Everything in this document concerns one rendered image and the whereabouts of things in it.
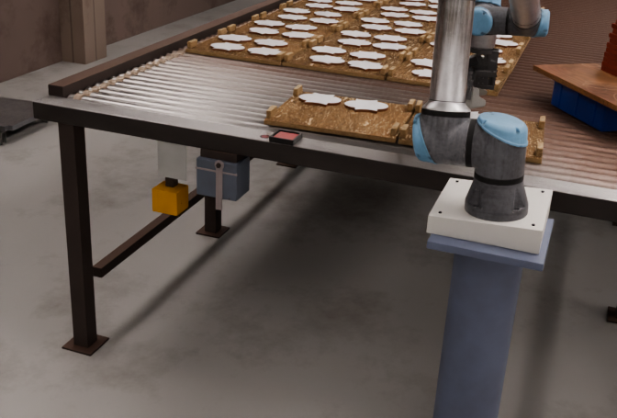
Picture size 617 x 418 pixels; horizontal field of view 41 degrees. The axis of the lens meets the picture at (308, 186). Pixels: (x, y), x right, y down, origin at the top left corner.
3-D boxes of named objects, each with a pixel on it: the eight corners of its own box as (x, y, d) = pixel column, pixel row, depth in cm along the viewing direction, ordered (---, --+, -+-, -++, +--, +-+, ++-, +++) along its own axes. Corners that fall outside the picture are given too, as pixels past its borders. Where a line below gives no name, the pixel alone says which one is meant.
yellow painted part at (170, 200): (176, 216, 258) (175, 145, 249) (151, 211, 261) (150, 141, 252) (188, 207, 265) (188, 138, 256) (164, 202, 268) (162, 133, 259)
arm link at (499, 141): (521, 183, 189) (527, 126, 184) (463, 175, 193) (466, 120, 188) (527, 165, 199) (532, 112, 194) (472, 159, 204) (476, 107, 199)
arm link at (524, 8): (546, -76, 180) (552, 8, 225) (495, -77, 183) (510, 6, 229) (539, -27, 178) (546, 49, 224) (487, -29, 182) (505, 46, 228)
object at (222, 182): (234, 214, 249) (235, 158, 242) (194, 206, 253) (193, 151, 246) (250, 200, 259) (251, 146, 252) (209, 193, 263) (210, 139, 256)
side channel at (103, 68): (64, 114, 272) (62, 86, 268) (49, 111, 274) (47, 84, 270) (385, -29, 625) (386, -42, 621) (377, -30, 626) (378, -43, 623)
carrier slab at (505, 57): (510, 73, 325) (512, 62, 323) (409, 60, 337) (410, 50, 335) (521, 55, 355) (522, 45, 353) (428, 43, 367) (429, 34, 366)
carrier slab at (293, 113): (395, 143, 242) (395, 138, 241) (263, 124, 252) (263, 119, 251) (415, 110, 273) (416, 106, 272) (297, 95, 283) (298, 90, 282)
